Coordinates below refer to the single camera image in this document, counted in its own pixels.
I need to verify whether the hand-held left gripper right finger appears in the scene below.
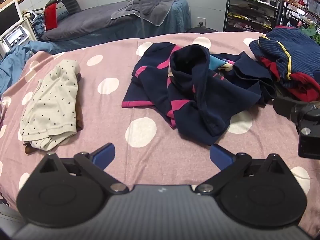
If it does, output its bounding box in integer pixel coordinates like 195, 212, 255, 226
194, 144, 290, 195

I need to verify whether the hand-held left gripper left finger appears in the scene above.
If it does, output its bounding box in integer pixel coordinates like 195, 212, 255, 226
32, 142, 130, 195

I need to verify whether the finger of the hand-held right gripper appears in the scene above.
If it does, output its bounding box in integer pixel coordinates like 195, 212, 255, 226
297, 116, 320, 160
272, 96, 320, 127

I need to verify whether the navy and pink sweatshirt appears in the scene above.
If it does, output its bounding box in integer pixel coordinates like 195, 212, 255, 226
122, 42, 250, 146

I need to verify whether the red garment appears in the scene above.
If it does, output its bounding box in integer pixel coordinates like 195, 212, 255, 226
259, 57, 320, 103

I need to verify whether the pink polka-dot bed sheet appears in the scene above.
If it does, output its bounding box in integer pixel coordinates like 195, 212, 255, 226
0, 31, 320, 230

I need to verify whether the dark navy garment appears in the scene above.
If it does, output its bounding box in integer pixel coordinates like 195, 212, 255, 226
225, 51, 277, 107

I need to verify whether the navy striped garment yellow trim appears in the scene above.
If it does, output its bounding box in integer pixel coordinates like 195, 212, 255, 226
249, 26, 320, 89

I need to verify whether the cream dotted garment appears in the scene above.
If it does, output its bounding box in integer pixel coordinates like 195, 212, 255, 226
20, 59, 81, 151

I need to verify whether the green plant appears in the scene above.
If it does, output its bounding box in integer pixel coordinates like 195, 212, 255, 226
299, 21, 320, 43

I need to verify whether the black shelf rack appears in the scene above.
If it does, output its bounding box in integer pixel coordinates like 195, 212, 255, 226
223, 0, 282, 33

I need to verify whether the black stool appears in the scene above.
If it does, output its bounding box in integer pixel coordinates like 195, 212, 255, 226
186, 27, 224, 33

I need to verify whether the blue cloth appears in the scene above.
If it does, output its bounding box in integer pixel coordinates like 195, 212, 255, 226
0, 41, 59, 95

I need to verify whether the massage bed with grey sheet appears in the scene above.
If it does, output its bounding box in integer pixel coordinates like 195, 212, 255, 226
40, 0, 192, 49

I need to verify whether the grey towel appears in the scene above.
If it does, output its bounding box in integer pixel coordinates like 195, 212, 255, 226
111, 0, 184, 27

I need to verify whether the red black device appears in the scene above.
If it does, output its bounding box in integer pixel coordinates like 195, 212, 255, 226
45, 0, 82, 14

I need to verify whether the white machine with monitor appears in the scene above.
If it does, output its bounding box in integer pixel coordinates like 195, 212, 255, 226
0, 0, 38, 58

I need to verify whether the metal pole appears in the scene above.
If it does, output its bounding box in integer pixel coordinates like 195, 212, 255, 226
138, 0, 145, 24

